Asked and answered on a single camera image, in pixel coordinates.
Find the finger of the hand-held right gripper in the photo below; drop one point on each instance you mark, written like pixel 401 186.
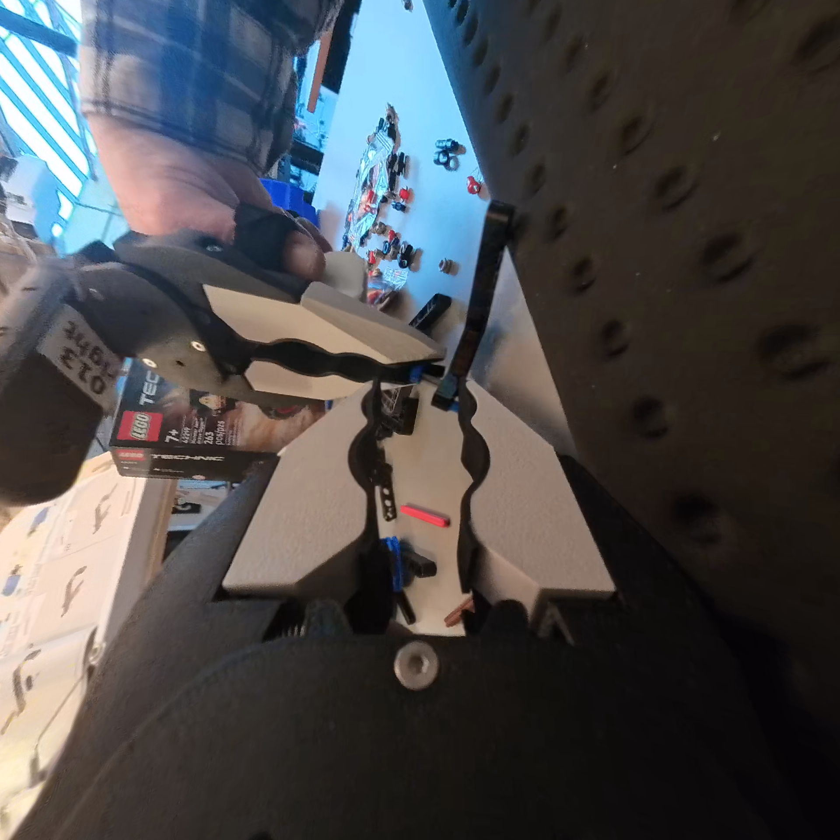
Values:
pixel 341 328
pixel 302 387

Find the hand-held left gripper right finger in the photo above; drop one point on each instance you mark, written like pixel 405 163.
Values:
pixel 538 525

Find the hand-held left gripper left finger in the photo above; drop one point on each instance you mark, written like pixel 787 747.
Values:
pixel 302 518

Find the small blue thin link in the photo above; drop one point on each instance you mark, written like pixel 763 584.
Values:
pixel 415 376

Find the clear bag of mixed parts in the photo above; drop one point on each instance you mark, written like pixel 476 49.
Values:
pixel 374 184

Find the black bent long beam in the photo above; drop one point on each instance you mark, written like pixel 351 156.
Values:
pixel 485 282

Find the person's right forearm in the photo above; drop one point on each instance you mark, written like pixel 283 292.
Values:
pixel 197 65

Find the person's right hand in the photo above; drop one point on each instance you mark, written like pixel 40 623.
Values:
pixel 177 190

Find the red axle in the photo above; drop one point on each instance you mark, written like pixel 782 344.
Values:
pixel 425 515

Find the brown axle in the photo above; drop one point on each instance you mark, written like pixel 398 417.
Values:
pixel 459 613

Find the black toy set box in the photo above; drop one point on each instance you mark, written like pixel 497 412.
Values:
pixel 184 433

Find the blue plastic bin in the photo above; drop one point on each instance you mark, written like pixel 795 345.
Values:
pixel 289 197

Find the scattered red grey connectors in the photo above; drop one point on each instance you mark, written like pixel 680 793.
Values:
pixel 453 157

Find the skylight window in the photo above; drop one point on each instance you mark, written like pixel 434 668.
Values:
pixel 39 98

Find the instruction booklet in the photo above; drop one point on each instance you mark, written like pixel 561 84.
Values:
pixel 52 590

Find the black dimpled pad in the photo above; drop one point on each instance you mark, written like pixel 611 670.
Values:
pixel 656 262

